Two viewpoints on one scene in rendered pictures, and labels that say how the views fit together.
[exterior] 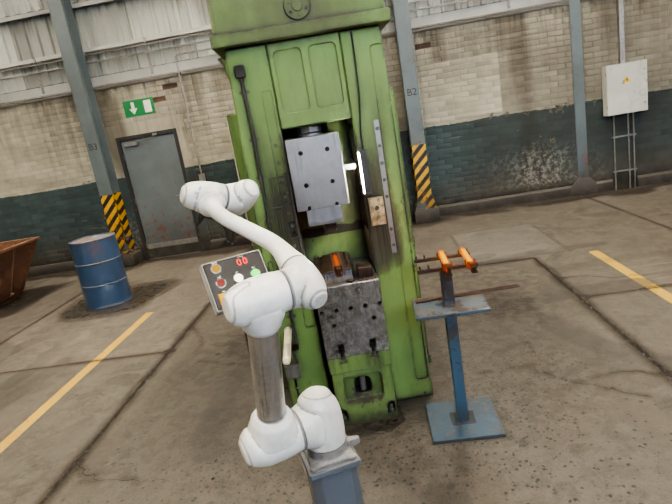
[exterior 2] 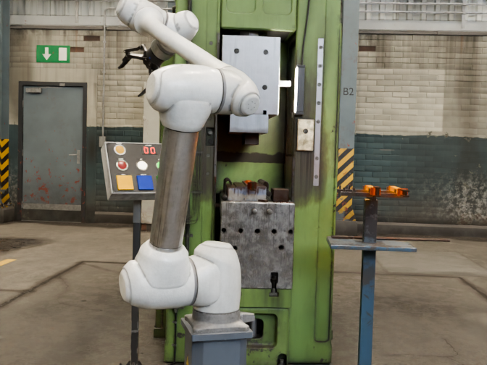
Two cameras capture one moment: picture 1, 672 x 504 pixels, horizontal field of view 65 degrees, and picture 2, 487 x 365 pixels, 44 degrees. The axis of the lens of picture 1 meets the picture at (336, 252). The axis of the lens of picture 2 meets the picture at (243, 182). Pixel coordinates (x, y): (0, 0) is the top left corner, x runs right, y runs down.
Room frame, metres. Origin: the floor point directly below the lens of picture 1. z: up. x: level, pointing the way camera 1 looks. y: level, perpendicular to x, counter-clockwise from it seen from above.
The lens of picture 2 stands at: (-0.17, 0.14, 1.18)
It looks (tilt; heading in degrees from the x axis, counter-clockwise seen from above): 3 degrees down; 358
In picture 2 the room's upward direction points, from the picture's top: 2 degrees clockwise
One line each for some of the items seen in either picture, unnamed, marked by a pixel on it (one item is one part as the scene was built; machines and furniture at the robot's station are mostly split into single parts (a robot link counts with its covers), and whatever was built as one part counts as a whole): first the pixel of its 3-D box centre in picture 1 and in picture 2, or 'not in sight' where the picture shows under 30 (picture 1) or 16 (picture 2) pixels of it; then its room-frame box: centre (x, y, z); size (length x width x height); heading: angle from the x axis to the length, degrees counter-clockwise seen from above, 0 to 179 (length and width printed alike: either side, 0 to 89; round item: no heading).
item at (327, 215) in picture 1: (323, 210); (246, 124); (3.18, 0.03, 1.32); 0.42 x 0.20 x 0.10; 2
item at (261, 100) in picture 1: (282, 240); (193, 153); (3.32, 0.33, 1.15); 0.44 x 0.26 x 2.30; 2
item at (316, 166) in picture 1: (323, 168); (255, 80); (3.18, -0.01, 1.57); 0.42 x 0.39 x 0.40; 2
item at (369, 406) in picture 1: (359, 369); (250, 318); (3.20, -0.02, 0.23); 0.55 x 0.37 x 0.47; 2
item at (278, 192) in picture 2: (364, 269); (280, 194); (3.04, -0.15, 0.95); 0.12 x 0.08 x 0.06; 2
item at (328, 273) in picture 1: (333, 266); (244, 190); (3.18, 0.03, 0.96); 0.42 x 0.20 x 0.09; 2
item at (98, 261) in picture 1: (101, 270); not in sight; (6.81, 3.08, 0.44); 0.59 x 0.59 x 0.88
